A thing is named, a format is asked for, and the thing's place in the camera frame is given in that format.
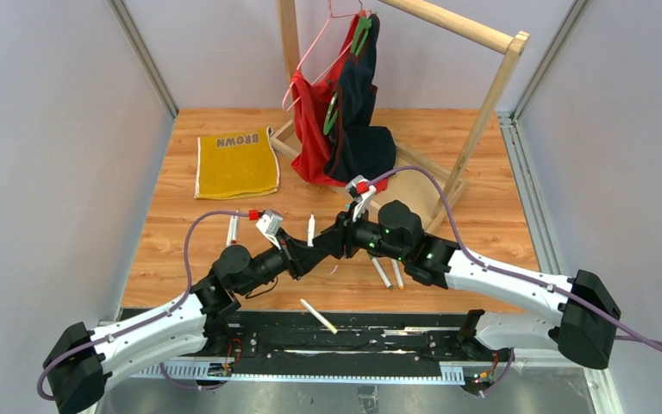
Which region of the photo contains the white pen green cap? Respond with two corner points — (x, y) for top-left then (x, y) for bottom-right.
(370, 256), (392, 289)

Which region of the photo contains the white pen yellow cap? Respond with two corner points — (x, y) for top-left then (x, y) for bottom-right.
(299, 298), (339, 335)

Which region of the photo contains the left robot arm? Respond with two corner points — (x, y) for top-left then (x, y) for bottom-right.
(37, 232), (346, 413)

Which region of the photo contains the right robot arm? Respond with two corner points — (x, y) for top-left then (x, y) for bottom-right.
(313, 200), (621, 369)

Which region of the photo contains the wooden clothes rack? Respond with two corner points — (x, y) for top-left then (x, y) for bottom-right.
(269, 0), (531, 233)

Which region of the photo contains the dark navy garment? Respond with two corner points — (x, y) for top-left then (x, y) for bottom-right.
(323, 14), (397, 184)

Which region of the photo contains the yellow folded towel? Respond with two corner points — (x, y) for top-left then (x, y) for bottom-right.
(194, 126), (280, 200)

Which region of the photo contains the red garment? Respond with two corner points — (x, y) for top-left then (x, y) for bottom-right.
(291, 12), (375, 187)

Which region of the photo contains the green hanger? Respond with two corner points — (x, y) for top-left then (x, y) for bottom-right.
(322, 13), (372, 135)

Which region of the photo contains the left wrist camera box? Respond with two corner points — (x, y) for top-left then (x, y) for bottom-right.
(255, 209), (283, 237)

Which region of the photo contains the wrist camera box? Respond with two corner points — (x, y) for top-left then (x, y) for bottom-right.
(255, 209), (283, 237)
(346, 175), (377, 222)

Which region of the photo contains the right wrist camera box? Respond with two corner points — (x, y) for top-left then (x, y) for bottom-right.
(346, 175), (377, 222)

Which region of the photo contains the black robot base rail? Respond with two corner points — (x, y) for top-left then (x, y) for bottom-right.
(153, 309), (518, 385)

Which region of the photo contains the pink wire hanger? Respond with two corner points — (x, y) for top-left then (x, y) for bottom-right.
(278, 1), (363, 112)

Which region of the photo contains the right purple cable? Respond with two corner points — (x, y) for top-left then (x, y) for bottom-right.
(356, 166), (662, 361)

